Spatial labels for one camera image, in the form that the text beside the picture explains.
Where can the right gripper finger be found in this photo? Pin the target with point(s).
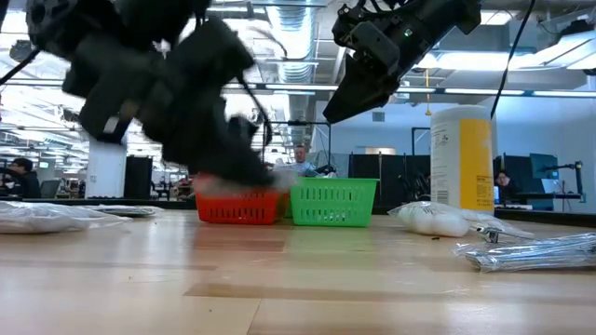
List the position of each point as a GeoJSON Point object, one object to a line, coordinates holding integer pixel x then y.
{"type": "Point", "coordinates": [342, 93]}
{"type": "Point", "coordinates": [375, 90]}

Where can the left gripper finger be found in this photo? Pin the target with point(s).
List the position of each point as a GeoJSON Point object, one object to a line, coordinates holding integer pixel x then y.
{"type": "Point", "coordinates": [219, 158]}
{"type": "Point", "coordinates": [253, 149]}

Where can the cotton ball vanity pack bag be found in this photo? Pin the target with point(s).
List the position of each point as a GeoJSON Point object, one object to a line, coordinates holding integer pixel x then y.
{"type": "Point", "coordinates": [433, 221]}

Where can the bagged metal nail clipper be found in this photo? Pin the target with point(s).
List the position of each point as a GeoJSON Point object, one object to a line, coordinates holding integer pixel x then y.
{"type": "Point", "coordinates": [535, 245]}
{"type": "Point", "coordinates": [535, 264]}

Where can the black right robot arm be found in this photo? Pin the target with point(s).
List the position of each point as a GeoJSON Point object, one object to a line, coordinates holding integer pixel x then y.
{"type": "Point", "coordinates": [468, 11]}

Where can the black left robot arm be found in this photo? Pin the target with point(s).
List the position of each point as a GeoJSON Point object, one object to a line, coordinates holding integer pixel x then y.
{"type": "Point", "coordinates": [107, 56]}

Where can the long ceiling light strip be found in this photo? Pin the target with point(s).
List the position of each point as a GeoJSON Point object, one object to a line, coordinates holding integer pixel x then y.
{"type": "Point", "coordinates": [302, 87]}

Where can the yellow hanging pole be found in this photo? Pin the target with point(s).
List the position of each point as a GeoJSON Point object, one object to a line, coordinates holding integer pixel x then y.
{"type": "Point", "coordinates": [427, 93]}

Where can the bright ceiling light panel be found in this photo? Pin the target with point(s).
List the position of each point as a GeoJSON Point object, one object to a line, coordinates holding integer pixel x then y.
{"type": "Point", "coordinates": [465, 60]}

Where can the red plastic basket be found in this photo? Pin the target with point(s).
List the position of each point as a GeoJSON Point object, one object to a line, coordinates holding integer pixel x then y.
{"type": "Point", "coordinates": [237, 209]}

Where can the black cabinet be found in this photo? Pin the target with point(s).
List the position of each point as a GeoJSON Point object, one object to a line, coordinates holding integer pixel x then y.
{"type": "Point", "coordinates": [138, 177]}

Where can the black partition panels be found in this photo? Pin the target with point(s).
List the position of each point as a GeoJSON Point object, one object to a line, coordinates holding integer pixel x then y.
{"type": "Point", "coordinates": [400, 172]}

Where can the white yellow wipes canister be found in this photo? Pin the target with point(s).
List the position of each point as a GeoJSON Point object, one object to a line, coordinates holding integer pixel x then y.
{"type": "Point", "coordinates": [461, 163]}

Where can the white pillar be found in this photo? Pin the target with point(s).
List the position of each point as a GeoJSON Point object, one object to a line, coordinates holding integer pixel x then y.
{"type": "Point", "coordinates": [106, 172]}

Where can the black ceiling device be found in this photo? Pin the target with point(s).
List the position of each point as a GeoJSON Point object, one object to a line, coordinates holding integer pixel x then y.
{"type": "Point", "coordinates": [18, 51]}

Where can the dark desk monitor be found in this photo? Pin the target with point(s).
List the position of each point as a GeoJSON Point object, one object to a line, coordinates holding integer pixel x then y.
{"type": "Point", "coordinates": [544, 166]}

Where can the grey wall vent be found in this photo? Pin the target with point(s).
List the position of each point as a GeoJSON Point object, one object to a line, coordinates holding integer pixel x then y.
{"type": "Point", "coordinates": [378, 116]}

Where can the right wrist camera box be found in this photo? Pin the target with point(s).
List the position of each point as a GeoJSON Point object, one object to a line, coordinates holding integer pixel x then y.
{"type": "Point", "coordinates": [375, 42]}

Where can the silver round ventilation duct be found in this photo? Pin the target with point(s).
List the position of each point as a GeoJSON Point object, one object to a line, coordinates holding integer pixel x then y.
{"type": "Point", "coordinates": [293, 46]}

